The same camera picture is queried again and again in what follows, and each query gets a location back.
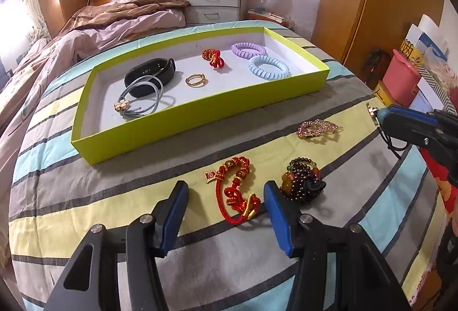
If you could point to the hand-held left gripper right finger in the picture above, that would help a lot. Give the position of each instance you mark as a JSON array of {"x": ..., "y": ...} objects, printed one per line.
[{"x": 277, "y": 221}]

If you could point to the yellow box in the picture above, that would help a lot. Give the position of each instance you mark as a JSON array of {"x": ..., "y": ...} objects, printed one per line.
[{"x": 383, "y": 93}]

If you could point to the floral curtain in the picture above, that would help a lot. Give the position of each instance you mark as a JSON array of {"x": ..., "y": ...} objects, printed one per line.
[{"x": 32, "y": 10}]

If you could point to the black smart band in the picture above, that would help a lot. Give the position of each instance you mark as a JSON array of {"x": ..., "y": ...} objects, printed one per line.
[{"x": 150, "y": 69}]

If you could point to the pink rhinestone hair clip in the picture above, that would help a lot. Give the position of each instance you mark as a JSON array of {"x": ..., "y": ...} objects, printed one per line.
[{"x": 316, "y": 128}]

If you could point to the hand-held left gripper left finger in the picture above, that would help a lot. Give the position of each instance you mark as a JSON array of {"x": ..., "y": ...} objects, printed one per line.
[{"x": 171, "y": 221}]

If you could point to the stack of books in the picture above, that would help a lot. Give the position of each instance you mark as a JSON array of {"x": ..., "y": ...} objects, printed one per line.
[{"x": 268, "y": 16}]

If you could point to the stack of papers and cards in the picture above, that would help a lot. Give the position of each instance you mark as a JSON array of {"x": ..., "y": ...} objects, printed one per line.
[{"x": 436, "y": 60}]

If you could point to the brown blanket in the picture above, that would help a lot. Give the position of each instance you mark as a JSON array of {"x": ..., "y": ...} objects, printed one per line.
[{"x": 118, "y": 12}]

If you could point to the pink plastic bin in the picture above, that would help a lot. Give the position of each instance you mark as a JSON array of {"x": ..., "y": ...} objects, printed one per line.
[{"x": 400, "y": 78}]

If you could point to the white nightstand with drawers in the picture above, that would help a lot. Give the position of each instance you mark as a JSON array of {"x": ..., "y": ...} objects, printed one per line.
[{"x": 214, "y": 3}]

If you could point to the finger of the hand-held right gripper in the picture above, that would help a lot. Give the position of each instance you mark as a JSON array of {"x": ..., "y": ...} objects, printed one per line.
[
  {"x": 404, "y": 130},
  {"x": 411, "y": 116}
]

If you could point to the lime green cardboard box tray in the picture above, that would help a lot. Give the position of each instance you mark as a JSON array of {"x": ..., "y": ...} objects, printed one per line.
[{"x": 200, "y": 118}]

